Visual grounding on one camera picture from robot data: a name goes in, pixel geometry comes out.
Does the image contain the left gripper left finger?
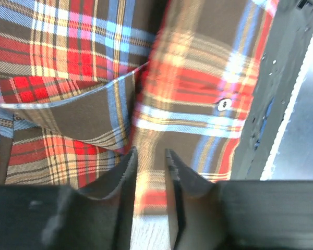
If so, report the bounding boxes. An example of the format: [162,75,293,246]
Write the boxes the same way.
[0,148,138,249]

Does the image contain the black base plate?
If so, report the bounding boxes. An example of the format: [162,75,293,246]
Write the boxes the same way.
[231,1,313,180]

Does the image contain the plaid flannel shirt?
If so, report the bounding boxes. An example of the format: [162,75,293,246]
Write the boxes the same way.
[0,1,278,215]

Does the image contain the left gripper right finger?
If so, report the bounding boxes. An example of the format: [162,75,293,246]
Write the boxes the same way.
[165,149,313,249]

